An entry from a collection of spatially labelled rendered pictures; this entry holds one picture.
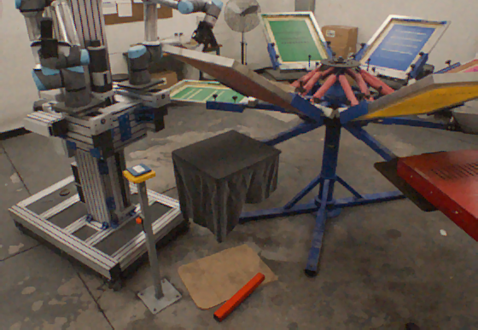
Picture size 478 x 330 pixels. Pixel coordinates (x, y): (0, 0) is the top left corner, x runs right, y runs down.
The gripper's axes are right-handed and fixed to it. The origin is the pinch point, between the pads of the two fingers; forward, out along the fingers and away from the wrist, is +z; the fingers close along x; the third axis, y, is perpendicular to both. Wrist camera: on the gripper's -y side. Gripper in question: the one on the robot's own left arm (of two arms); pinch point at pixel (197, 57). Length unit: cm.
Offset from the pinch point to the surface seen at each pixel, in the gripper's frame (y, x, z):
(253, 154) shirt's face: -32, 41, 40
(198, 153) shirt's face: -13, 18, 51
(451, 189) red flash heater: -37, 141, 18
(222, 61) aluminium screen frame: 23, 50, 4
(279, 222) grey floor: -131, 15, 90
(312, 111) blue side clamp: -46, 58, 4
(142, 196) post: 11, 17, 84
